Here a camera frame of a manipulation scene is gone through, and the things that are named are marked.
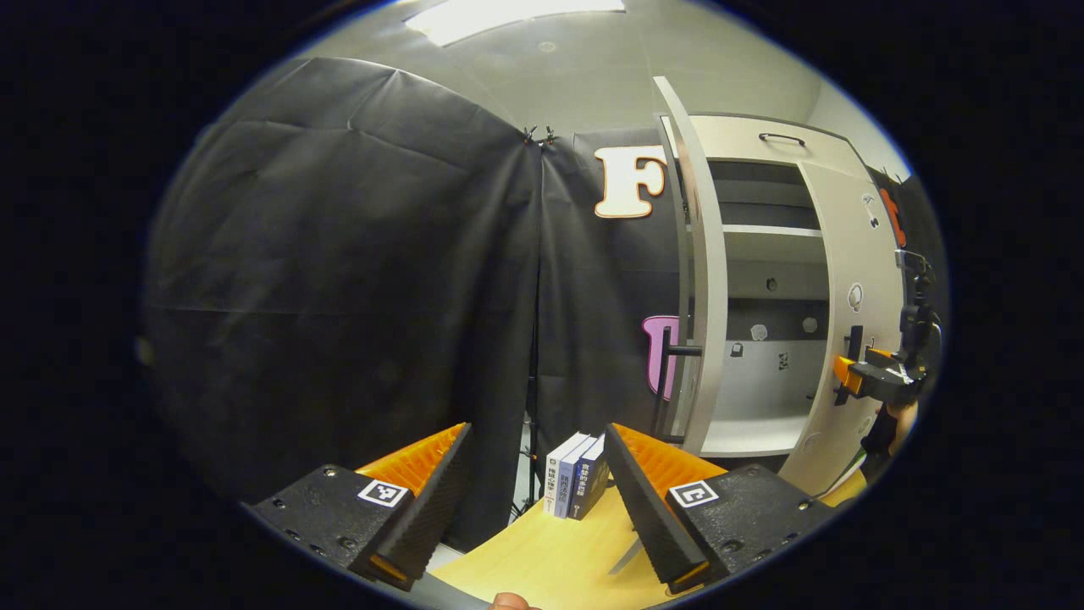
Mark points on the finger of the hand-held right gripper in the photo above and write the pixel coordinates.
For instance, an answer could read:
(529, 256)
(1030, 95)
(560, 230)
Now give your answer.
(881, 381)

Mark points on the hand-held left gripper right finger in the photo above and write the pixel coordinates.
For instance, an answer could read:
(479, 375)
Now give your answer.
(648, 500)

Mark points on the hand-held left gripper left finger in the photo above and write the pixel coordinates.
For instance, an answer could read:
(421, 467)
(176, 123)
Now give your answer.
(432, 500)

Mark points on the white cabinet door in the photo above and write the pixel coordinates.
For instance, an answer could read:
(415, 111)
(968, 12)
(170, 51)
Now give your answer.
(707, 254)
(838, 237)

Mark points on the white and grey cabinet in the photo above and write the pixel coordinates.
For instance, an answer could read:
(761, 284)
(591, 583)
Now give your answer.
(762, 230)

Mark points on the dark blue book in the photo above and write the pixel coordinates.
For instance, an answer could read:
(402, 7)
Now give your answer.
(590, 483)

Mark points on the grey blue book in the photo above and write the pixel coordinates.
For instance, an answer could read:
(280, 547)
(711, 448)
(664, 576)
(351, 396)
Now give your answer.
(566, 479)

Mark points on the white book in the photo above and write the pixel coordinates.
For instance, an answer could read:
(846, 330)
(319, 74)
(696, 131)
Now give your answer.
(555, 474)

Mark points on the black backdrop stand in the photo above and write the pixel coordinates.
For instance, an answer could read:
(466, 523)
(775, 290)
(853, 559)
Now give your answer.
(535, 407)

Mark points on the black backdrop cloth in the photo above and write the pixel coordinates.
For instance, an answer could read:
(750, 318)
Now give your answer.
(339, 280)

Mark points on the black binder clip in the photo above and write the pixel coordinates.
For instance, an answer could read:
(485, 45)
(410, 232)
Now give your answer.
(549, 135)
(530, 135)

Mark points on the ceiling light panel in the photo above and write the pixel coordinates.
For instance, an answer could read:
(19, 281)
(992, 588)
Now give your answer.
(508, 17)

